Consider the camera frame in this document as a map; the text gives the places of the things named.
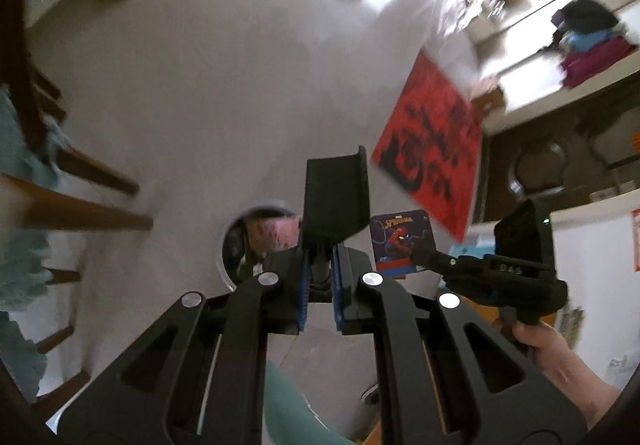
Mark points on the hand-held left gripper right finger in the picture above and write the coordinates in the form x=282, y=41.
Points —
x=340, y=285

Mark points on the dark wooden cabinet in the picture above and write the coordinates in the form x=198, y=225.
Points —
x=550, y=125

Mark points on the blue cartoon picture card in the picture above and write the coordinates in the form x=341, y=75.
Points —
x=400, y=240

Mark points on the teal cloth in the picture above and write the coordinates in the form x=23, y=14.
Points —
x=295, y=410
x=20, y=160

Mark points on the black cloth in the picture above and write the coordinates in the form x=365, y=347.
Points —
x=585, y=15

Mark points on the brown wooden chair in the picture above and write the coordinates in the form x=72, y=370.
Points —
x=85, y=215

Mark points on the person's right hand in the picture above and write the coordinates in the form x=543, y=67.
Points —
x=545, y=345

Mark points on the purple cloth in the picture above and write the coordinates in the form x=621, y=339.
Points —
x=595, y=62

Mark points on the red paper door decoration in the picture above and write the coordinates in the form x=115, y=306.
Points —
x=430, y=150

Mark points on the pink snack packet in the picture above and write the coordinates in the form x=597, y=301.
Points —
x=272, y=232

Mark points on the small brown box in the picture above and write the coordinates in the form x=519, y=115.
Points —
x=487, y=97

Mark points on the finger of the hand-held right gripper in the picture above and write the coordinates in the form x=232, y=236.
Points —
x=430, y=257

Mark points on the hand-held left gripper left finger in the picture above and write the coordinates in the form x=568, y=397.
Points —
x=301, y=295

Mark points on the blue cloth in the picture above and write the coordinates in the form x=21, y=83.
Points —
x=585, y=41

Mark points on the white trash bin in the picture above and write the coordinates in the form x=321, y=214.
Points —
x=265, y=206

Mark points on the black box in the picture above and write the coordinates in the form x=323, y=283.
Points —
x=335, y=195

